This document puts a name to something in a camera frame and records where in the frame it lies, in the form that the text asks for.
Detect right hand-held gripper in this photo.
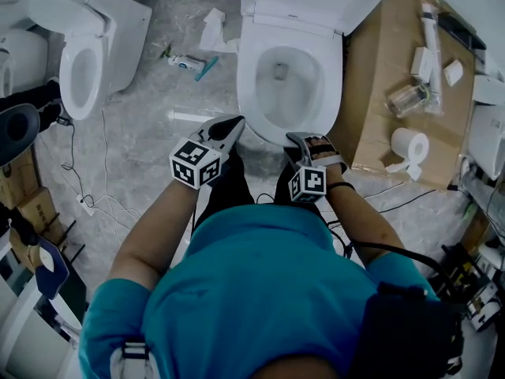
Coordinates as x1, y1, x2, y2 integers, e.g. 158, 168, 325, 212
284, 131, 350, 204

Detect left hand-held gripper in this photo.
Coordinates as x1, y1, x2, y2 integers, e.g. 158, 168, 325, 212
169, 114, 247, 191

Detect person's right forearm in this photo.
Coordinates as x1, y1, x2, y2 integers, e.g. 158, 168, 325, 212
325, 171, 407, 270

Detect person's left forearm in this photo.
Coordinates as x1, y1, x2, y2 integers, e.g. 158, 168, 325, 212
106, 178, 198, 291

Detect white smart toilet bowl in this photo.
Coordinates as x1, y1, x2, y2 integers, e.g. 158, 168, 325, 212
236, 0, 344, 149

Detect white toilet paper roll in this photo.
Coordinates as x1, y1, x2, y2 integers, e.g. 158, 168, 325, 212
385, 127, 430, 182

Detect white toilet with tank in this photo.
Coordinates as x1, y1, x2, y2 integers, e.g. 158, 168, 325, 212
28, 0, 154, 121

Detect person's right hand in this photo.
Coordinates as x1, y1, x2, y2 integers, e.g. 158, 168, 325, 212
306, 134, 341, 160

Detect person's black trousers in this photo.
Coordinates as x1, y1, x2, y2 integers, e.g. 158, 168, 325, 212
193, 148, 328, 236

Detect teal toothbrush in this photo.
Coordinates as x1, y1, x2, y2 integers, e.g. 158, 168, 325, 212
194, 55, 220, 82

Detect crumpled white tissue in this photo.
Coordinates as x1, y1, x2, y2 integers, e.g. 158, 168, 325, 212
198, 7, 241, 54

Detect large cardboard box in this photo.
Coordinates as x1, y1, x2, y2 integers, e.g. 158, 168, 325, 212
329, 0, 478, 191

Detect clear glass jar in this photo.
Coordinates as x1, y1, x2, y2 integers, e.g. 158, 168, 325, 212
384, 83, 431, 118

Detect small white rectangular box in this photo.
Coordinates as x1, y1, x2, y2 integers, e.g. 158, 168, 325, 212
410, 46, 435, 82

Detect person's teal shirt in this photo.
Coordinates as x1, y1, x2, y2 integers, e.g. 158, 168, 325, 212
77, 203, 441, 379

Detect white power strip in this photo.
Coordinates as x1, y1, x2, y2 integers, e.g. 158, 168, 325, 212
75, 193, 96, 216

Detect white tube in plastic wrap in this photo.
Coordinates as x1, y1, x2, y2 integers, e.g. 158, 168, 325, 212
418, 0, 445, 116

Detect small white square box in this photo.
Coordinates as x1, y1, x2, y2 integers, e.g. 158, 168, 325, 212
443, 59, 465, 87

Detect black metal rods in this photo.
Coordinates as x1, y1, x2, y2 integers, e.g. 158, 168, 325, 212
50, 211, 87, 264

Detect black phone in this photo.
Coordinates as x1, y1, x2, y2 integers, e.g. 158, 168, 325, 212
436, 10, 487, 51

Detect small printed cardboard box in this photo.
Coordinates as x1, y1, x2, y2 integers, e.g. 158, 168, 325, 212
17, 187, 66, 244

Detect black waist pack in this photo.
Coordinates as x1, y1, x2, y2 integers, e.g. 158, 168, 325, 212
361, 282, 465, 379

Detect dark grey oval device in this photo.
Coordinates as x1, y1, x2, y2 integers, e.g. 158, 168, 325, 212
0, 103, 42, 168

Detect black bag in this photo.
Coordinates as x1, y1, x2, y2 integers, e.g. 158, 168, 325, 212
0, 201, 39, 247

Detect black rack with devices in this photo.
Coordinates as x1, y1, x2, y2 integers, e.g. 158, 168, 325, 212
432, 242, 505, 333

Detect thin black cable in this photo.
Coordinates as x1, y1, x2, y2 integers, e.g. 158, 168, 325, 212
255, 192, 356, 260

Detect white cables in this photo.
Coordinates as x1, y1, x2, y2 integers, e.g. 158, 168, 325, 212
92, 107, 143, 244

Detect thick black cable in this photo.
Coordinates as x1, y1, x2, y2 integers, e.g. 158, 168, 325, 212
345, 241, 458, 303

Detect black cable with adapter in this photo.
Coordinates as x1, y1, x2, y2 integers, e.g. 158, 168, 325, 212
54, 114, 95, 208
362, 179, 461, 215

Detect white harness strap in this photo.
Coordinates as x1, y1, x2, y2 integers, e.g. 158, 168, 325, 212
109, 341, 159, 379

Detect white shelf frame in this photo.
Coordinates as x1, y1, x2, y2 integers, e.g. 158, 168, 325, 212
0, 238, 82, 379

